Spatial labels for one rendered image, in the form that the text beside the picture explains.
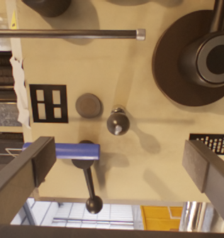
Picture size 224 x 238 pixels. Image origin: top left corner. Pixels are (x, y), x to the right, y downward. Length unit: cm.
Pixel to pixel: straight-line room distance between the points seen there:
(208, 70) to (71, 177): 31
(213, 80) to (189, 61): 4
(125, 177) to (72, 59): 25
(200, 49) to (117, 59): 13
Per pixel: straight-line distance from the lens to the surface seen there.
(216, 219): 102
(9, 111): 118
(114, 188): 39
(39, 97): 34
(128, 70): 30
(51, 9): 29
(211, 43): 26
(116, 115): 23
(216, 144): 38
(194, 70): 25
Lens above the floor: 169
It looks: 2 degrees up
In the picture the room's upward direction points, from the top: 89 degrees counter-clockwise
